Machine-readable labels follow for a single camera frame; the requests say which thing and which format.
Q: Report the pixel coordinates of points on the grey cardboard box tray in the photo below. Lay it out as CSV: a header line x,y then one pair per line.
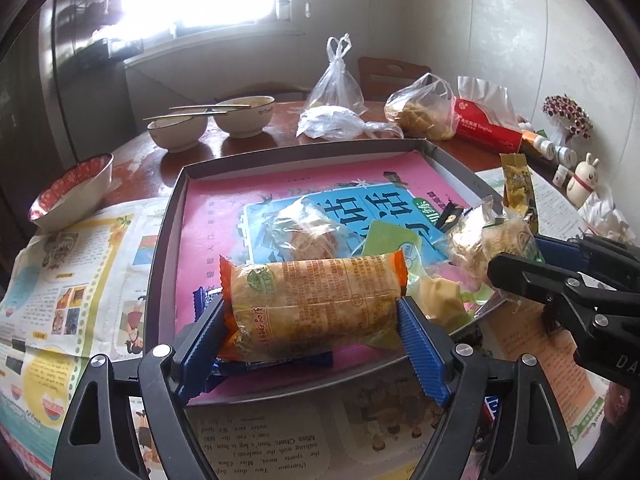
x,y
210,220

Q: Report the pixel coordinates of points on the clear crispy snack packet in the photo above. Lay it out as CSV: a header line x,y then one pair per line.
x,y
305,232

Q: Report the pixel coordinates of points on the orange capped bottle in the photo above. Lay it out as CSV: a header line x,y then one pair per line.
x,y
537,142

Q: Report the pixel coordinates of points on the crumpled clear plastic bag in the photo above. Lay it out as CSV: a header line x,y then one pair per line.
x,y
330,122

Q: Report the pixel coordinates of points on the long yellow snack packet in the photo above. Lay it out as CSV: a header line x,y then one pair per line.
x,y
517,185

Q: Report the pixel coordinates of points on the tied clear plastic bag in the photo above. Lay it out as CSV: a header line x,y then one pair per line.
x,y
335,85

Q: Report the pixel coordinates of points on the crumpled white tissue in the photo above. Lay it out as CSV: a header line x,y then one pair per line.
x,y
605,215

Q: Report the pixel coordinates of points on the clear pastry packet green label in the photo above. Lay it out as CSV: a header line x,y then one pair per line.
x,y
495,240

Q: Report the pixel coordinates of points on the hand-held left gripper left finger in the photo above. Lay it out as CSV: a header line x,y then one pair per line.
x,y
200,345

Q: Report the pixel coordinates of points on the yellow green snack packet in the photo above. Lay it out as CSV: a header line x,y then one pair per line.
x,y
440,300

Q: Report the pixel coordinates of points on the chopstick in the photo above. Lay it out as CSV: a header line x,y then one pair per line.
x,y
200,108
190,114

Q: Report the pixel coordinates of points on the plastic bag with yellow food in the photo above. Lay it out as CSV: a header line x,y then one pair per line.
x,y
420,112

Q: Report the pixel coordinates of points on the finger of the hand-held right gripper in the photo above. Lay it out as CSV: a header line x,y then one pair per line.
x,y
555,251
525,272

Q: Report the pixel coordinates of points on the red white flower ornament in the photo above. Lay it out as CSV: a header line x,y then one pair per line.
x,y
567,115

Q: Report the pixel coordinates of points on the small white bottle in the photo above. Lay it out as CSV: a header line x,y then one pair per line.
x,y
561,176

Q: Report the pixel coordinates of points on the orange ended snack packet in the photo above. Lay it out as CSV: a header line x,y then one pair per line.
x,y
310,300

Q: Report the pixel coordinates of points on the pale green snack packet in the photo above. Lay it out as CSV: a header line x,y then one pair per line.
x,y
387,240

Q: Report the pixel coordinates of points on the dark brown snack packet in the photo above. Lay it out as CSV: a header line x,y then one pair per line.
x,y
450,216

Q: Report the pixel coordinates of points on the newspaper with orange panel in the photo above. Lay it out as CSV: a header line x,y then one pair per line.
x,y
530,345

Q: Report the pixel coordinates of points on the white medicine bottle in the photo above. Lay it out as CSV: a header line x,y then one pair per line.
x,y
564,153

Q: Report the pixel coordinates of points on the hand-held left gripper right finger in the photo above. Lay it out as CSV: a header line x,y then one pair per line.
x,y
425,355

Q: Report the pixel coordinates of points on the red tissue pack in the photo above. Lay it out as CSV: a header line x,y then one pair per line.
x,y
485,130

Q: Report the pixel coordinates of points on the newspaper with yellow borders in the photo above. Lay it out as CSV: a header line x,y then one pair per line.
x,y
75,270

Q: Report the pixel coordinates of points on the bowl with red pattern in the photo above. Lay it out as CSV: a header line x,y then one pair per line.
x,y
75,205

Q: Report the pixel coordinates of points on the white newspaper with cartoons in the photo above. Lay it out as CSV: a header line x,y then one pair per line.
x,y
495,177

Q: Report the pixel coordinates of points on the cream rabbit figurine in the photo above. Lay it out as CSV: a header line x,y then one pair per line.
x,y
582,180

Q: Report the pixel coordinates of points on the blue candy wrapper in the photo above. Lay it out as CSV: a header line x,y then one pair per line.
x,y
201,302

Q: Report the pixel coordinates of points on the beige ceramic bowl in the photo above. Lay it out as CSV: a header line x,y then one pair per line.
x,y
175,135
245,119

